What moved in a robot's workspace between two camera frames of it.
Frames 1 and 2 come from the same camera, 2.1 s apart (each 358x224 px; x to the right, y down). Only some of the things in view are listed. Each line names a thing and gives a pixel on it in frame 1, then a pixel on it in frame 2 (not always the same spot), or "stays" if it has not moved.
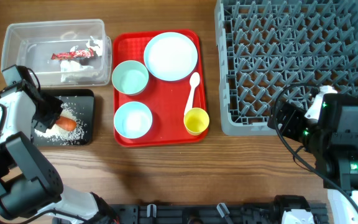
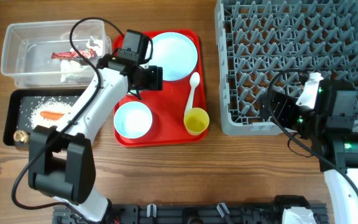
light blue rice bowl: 133,119 stays
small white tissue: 96,45 stays
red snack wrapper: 84,53 stays
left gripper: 56,106 to 156,83
